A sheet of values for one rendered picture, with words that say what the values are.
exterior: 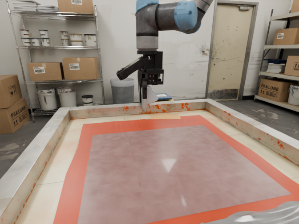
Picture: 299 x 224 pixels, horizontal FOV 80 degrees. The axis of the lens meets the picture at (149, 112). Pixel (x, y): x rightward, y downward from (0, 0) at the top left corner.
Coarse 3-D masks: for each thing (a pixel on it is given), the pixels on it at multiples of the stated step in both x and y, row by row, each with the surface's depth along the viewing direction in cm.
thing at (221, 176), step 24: (168, 120) 61; (192, 120) 61; (168, 144) 45; (192, 144) 45; (216, 144) 45; (240, 144) 45; (192, 168) 36; (216, 168) 36; (240, 168) 36; (264, 168) 36; (192, 192) 30; (216, 192) 30; (240, 192) 30; (264, 192) 30; (288, 192) 30; (216, 216) 26
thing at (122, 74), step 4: (136, 60) 62; (140, 60) 61; (144, 60) 61; (132, 64) 61; (136, 64) 61; (140, 64) 61; (144, 64) 61; (124, 68) 62; (128, 68) 61; (132, 68) 61; (136, 68) 61; (120, 72) 61; (124, 72) 61; (128, 72) 61; (132, 72) 61; (120, 76) 61; (124, 76) 61
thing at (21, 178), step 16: (64, 112) 58; (80, 112) 62; (96, 112) 63; (112, 112) 64; (128, 112) 65; (144, 112) 67; (160, 112) 68; (224, 112) 60; (48, 128) 46; (64, 128) 53; (240, 128) 53; (256, 128) 47; (272, 128) 46; (32, 144) 38; (48, 144) 40; (272, 144) 43; (288, 144) 39; (16, 160) 33; (32, 160) 33; (16, 176) 29; (32, 176) 31; (0, 192) 25; (16, 192) 26; (0, 208) 23; (16, 208) 25
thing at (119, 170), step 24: (144, 120) 61; (96, 144) 45; (120, 144) 45; (144, 144) 45; (72, 168) 36; (96, 168) 36; (120, 168) 36; (144, 168) 36; (168, 168) 36; (72, 192) 30; (96, 192) 30; (120, 192) 30; (144, 192) 30; (168, 192) 30; (72, 216) 26; (96, 216) 26; (120, 216) 26; (144, 216) 26; (168, 216) 26; (192, 216) 26
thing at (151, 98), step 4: (148, 88) 63; (148, 92) 63; (152, 92) 64; (148, 96) 64; (152, 96) 64; (156, 96) 64; (144, 100) 63; (148, 100) 64; (152, 100) 64; (156, 100) 65; (144, 104) 64; (144, 108) 65
